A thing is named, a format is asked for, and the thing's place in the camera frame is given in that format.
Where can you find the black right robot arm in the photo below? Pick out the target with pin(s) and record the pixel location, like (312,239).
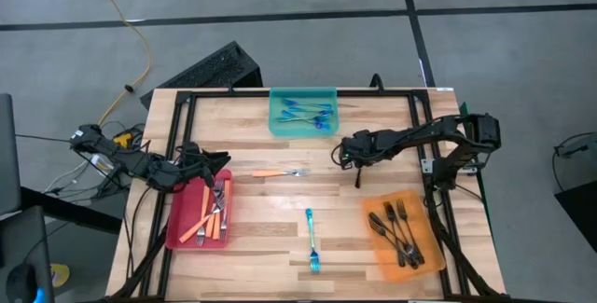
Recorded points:
(434,130)

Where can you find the black computer mouse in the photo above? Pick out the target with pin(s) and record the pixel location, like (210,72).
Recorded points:
(23,282)

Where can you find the iridescent blue fork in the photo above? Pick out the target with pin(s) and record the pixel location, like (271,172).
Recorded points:
(322,126)
(310,110)
(298,117)
(311,238)
(308,104)

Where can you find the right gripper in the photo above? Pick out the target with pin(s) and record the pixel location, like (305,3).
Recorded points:
(358,149)

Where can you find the teal plastic bin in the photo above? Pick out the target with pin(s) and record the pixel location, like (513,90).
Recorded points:
(303,128)

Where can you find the black frame clamp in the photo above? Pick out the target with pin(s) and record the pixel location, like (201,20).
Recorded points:
(377,81)

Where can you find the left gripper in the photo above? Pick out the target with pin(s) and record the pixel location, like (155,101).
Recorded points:
(193,165)

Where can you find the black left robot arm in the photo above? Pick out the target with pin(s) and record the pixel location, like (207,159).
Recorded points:
(140,165)

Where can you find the yellow tape roll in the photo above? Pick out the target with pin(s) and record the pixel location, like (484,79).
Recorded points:
(63,272)

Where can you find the black panel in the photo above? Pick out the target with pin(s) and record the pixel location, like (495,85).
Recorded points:
(580,214)

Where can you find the grey monitor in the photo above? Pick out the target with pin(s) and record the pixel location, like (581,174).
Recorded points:
(9,154)

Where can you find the orange plastic bin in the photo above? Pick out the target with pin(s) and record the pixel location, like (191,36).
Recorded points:
(429,247)

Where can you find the black desk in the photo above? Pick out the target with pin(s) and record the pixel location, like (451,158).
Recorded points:
(70,210)

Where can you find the pink plastic bin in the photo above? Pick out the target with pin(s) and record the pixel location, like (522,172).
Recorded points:
(186,219)

